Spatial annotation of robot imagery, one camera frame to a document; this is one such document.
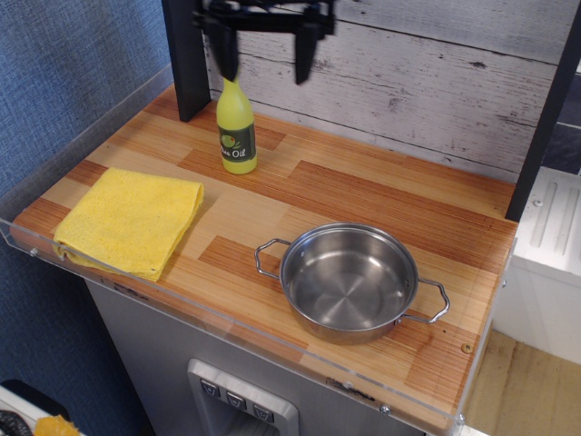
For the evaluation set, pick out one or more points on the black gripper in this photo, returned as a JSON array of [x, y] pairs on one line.
[[222, 20]]

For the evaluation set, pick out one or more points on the yellow olive oil bottle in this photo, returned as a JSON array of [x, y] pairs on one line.
[[235, 120]]

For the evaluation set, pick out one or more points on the yellow folded cloth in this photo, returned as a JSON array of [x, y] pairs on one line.
[[129, 222]]

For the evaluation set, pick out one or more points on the stainless steel pot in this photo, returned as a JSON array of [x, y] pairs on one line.
[[351, 283]]

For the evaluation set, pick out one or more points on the grey toy fridge cabinet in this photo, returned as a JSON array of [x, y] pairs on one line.
[[230, 358]]

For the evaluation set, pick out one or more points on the silver dispenser button panel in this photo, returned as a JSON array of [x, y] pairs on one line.
[[229, 405]]

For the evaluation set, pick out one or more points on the white cabinet at right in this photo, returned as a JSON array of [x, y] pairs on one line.
[[539, 300]]

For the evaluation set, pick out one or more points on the black object bottom left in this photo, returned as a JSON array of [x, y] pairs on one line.
[[29, 405]]

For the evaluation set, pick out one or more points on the orange cloth in corner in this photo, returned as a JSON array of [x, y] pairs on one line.
[[55, 426]]

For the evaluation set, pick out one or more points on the left black upright post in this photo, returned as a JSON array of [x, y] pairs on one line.
[[188, 57]]

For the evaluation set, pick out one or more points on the black upright post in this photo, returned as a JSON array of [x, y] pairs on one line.
[[556, 96], [188, 57]]

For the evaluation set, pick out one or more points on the right black upright post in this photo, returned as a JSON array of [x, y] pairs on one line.
[[556, 96]]

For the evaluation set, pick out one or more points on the clear acrylic guard rail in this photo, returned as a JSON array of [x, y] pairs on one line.
[[311, 171]]

